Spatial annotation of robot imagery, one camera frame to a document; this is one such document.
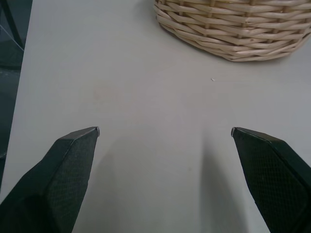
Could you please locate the woven wicker basket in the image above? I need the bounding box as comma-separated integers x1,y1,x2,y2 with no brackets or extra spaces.
153,0,311,63

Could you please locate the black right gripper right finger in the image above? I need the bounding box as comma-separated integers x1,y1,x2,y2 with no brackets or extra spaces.
230,127,311,233

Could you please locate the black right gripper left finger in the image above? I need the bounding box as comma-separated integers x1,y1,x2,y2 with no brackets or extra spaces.
0,126,101,233

